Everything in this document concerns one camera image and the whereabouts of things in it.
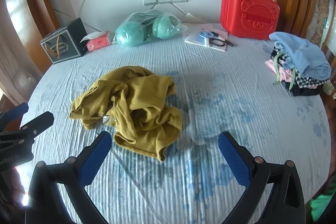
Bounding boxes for pink tissue pack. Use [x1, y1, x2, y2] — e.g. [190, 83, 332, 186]
[80, 30, 111, 52]

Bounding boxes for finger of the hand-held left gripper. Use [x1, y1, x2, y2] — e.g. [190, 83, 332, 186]
[0, 102, 29, 127]
[0, 112, 54, 141]

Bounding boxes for red plastic suitcase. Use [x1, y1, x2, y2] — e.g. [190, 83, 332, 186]
[220, 0, 279, 38]

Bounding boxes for black pen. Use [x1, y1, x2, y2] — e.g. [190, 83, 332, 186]
[210, 31, 234, 46]

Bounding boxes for green strap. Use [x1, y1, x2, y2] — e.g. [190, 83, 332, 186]
[272, 55, 283, 84]

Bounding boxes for pink garment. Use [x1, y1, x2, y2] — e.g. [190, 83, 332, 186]
[265, 60, 292, 83]

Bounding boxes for green plush slipper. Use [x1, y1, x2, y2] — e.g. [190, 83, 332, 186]
[115, 21, 147, 46]
[152, 17, 179, 38]

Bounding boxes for green items in plastic bag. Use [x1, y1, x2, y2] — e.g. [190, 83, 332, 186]
[112, 9, 188, 46]

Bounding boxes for light blue garment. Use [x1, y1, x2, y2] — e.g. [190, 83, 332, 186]
[269, 32, 332, 80]

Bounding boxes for black white checked garment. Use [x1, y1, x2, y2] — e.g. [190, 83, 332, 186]
[289, 72, 330, 89]

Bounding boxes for white notebook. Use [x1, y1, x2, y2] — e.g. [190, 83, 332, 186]
[184, 28, 229, 52]

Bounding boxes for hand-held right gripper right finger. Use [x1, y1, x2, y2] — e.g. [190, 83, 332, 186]
[218, 131, 306, 224]

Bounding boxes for green cloth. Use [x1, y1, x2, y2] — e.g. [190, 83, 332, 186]
[308, 193, 332, 224]

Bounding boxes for mustard yellow shirt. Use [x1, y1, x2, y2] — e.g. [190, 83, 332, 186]
[70, 66, 183, 161]

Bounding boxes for black gift box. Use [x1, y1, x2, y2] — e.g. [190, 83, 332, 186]
[40, 17, 88, 64]

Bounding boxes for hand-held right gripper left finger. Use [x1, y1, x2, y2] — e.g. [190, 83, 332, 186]
[25, 131, 113, 224]

